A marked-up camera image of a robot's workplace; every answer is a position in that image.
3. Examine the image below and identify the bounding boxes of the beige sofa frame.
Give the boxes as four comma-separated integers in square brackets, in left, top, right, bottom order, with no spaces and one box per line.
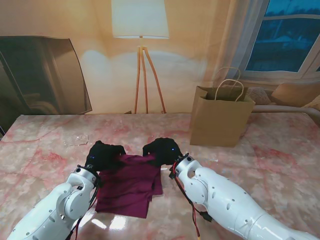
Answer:
[251,104,320,120]

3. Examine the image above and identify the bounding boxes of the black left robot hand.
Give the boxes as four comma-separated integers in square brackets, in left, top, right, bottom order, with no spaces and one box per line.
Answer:
[84,140,127,173]

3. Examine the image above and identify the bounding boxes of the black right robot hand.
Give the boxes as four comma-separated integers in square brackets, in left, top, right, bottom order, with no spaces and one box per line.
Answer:
[142,137,183,168]

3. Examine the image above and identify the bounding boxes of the smooth beige cushion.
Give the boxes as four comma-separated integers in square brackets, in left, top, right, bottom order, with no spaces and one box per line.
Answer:
[271,82,320,107]

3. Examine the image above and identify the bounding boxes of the dark framed mirror panel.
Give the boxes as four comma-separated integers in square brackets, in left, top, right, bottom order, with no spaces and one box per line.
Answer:
[0,35,93,116]

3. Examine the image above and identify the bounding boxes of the white shade tripod floor lamp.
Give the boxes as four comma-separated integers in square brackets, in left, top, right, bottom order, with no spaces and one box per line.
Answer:
[110,0,170,115]

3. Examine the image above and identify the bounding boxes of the sheer beige curtain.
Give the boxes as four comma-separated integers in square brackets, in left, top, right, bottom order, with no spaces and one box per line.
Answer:
[203,0,271,83]

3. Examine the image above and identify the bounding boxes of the white framed window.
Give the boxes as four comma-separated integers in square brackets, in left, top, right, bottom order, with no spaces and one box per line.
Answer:
[243,0,320,75]

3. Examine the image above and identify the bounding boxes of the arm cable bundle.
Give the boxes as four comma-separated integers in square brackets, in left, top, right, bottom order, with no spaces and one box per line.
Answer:
[169,163,213,240]
[66,178,101,240]

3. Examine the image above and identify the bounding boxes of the kraft paper bag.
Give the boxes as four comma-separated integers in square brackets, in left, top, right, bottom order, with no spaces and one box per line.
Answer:
[189,66,256,148]

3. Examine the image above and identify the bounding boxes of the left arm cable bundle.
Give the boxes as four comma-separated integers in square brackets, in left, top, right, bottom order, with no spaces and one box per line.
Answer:
[66,178,101,240]

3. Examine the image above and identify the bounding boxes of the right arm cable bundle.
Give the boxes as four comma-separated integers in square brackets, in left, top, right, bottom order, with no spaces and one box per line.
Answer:
[169,163,213,240]

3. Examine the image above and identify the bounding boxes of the knitted beige pillow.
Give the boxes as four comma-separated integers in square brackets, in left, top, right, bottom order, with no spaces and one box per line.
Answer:
[246,87,273,105]

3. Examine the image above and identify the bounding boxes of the maroon shorts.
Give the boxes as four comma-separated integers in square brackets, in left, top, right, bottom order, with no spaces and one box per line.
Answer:
[95,154,164,220]

